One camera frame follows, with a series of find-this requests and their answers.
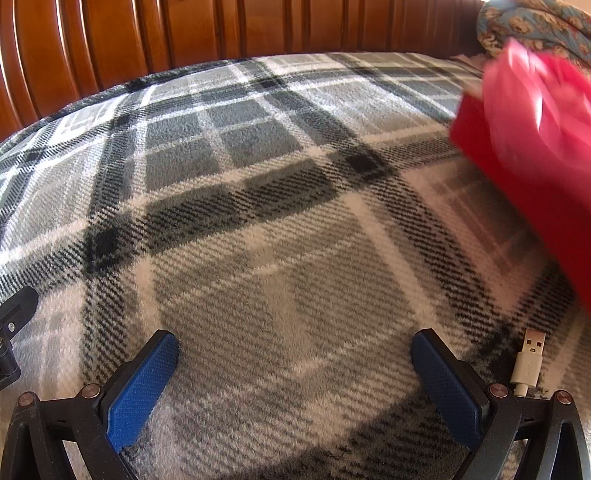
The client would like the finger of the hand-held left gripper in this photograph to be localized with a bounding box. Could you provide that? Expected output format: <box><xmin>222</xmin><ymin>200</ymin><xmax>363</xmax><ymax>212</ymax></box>
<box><xmin>0</xmin><ymin>285</ymin><xmax>38</xmax><ymax>377</ymax></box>

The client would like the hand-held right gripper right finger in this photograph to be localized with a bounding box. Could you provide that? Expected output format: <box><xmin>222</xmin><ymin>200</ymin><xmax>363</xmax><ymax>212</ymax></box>
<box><xmin>411</xmin><ymin>328</ymin><xmax>591</xmax><ymax>480</ymax></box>

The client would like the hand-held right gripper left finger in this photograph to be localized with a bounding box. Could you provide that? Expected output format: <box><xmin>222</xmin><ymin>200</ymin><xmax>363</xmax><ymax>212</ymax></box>
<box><xmin>0</xmin><ymin>329</ymin><xmax>181</xmax><ymax>480</ymax></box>

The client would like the red cloth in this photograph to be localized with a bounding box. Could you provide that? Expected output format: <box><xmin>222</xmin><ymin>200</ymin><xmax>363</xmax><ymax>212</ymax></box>
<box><xmin>450</xmin><ymin>39</ymin><xmax>591</xmax><ymax>319</ymax></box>

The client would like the grey plaid blanket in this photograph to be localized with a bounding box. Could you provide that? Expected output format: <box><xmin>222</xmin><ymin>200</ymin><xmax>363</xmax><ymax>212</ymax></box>
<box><xmin>0</xmin><ymin>52</ymin><xmax>591</xmax><ymax>480</ymax></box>

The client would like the wooden headboard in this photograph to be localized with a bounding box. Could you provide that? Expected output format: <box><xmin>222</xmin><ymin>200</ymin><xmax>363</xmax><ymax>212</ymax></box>
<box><xmin>0</xmin><ymin>0</ymin><xmax>490</xmax><ymax>144</ymax></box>

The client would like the floral quilt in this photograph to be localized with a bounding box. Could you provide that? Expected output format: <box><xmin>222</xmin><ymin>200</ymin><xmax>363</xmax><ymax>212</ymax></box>
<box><xmin>475</xmin><ymin>0</ymin><xmax>591</xmax><ymax>70</ymax></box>

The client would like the white USB cable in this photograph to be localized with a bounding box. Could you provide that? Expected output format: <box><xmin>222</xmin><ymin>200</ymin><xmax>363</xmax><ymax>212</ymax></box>
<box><xmin>510</xmin><ymin>329</ymin><xmax>548</xmax><ymax>398</ymax></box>

